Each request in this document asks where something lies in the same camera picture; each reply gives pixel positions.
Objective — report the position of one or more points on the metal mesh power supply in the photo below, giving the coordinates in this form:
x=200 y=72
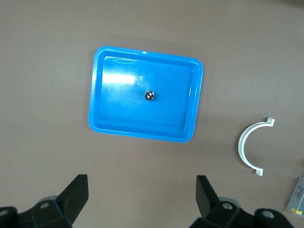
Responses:
x=297 y=197

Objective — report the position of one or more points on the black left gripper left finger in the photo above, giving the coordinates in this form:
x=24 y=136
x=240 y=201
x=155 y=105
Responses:
x=69 y=202

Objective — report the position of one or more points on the blue plastic tray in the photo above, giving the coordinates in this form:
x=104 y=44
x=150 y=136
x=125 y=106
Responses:
x=123 y=111

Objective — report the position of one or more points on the large white half clamp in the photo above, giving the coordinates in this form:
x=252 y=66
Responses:
x=242 y=142

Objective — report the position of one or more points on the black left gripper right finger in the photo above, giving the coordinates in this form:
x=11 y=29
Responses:
x=209 y=204

